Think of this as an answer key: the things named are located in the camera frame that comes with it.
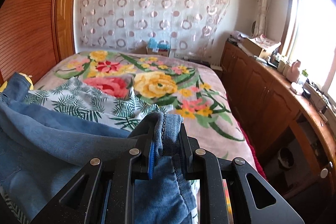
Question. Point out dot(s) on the pink figurine on desk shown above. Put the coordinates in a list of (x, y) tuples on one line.
[(294, 72)]

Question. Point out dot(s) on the palm-leaf print quilt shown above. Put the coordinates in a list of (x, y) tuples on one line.
[(47, 136)]

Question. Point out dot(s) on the long wooden cabinet desk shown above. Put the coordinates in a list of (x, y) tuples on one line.
[(261, 100)]

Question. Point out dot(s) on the wooden framed window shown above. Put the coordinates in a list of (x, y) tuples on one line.
[(310, 39)]

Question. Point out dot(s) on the cardboard box on desk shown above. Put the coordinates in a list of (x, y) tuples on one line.
[(254, 48)]

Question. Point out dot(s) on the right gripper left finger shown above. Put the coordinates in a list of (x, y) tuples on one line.
[(142, 167)]

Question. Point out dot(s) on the yellow plush toy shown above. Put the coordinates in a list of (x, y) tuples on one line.
[(28, 79)]

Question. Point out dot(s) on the brown wooden wardrobe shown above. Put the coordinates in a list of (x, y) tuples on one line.
[(35, 36)]

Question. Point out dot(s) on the circle-patterned sheer curtain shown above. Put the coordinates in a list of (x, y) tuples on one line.
[(185, 26)]

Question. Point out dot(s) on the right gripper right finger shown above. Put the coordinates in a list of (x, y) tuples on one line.
[(193, 158)]

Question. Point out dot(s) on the blue denim jeans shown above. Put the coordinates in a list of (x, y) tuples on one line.
[(167, 197)]

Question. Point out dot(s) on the floral pink blanket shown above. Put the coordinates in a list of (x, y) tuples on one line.
[(119, 90)]

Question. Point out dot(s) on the wooden chair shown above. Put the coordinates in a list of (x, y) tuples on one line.
[(320, 184)]

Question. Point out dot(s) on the blue item behind bed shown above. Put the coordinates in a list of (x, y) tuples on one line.
[(161, 48)]

